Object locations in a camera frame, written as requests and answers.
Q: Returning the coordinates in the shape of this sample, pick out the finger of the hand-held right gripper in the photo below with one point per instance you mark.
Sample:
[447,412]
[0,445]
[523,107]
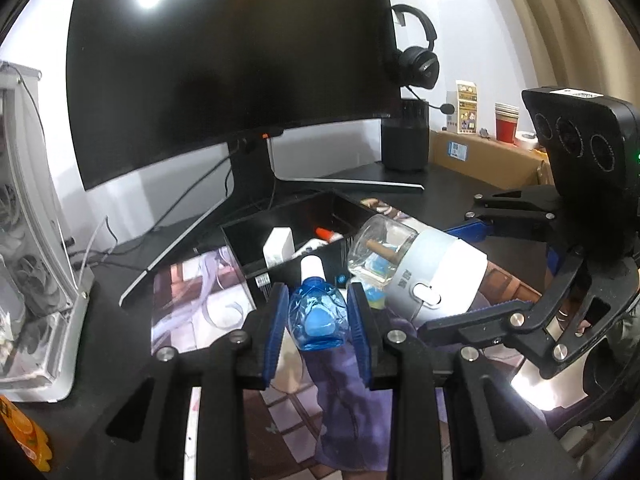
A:
[490,317]
[470,227]

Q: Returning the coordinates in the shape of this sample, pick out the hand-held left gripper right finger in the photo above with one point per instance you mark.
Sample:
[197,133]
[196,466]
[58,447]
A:
[360,335]

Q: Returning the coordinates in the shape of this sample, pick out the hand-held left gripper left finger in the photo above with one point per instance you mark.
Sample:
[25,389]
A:
[272,340]

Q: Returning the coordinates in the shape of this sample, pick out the blue transparent bottle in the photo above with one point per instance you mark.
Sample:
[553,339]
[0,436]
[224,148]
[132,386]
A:
[317,315]

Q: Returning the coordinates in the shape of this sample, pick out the white device with glass jar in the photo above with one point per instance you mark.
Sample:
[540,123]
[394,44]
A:
[440,265]

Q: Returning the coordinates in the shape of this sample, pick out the white charger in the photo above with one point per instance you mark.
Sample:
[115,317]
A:
[279,247]

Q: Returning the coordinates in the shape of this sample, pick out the white tube orange cap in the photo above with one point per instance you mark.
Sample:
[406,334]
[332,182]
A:
[310,246]

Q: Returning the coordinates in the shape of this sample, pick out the black cardboard box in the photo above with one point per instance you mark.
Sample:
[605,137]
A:
[300,215]

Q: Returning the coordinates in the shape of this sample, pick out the person's right hand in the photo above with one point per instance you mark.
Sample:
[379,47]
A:
[562,321]

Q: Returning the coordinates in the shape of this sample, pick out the white tape roll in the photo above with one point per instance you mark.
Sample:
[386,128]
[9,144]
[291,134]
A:
[525,140]

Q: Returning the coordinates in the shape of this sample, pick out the brown cardboard box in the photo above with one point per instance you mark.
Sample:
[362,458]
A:
[490,160]

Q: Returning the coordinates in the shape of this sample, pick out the stack of red paper cups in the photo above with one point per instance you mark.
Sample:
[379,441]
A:
[506,127]

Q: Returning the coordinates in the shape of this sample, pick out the printed desk mat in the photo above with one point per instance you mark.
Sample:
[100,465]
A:
[200,300]

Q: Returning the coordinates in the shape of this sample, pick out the black cylindrical speaker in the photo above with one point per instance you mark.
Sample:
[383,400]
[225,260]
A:
[405,145]

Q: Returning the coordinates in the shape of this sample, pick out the beige curtain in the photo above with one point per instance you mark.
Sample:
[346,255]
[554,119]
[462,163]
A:
[575,25]

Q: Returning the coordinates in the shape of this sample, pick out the yellow printed box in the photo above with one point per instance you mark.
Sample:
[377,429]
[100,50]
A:
[465,110]

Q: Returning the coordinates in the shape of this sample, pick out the black monitor stand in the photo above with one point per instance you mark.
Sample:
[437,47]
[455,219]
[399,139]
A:
[250,175]

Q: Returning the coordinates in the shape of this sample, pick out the black headset with microphone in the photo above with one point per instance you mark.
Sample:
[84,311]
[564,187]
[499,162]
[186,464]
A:
[417,67]

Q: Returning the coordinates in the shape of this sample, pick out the white computer case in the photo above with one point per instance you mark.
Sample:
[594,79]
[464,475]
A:
[40,210]

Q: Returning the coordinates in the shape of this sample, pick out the black curved monitor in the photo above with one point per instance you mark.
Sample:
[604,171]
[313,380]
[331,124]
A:
[225,60]

